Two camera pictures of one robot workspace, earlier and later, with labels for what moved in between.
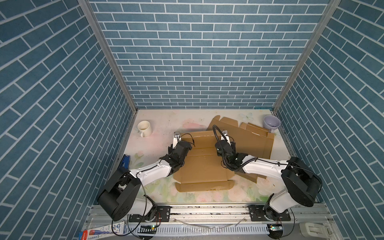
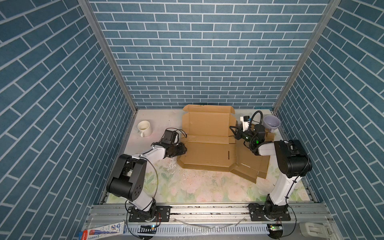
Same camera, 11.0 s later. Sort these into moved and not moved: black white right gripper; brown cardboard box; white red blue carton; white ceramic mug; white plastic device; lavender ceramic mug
Moved: black white right gripper; brown cardboard box
Not moved: white plastic device; lavender ceramic mug; white red blue carton; white ceramic mug
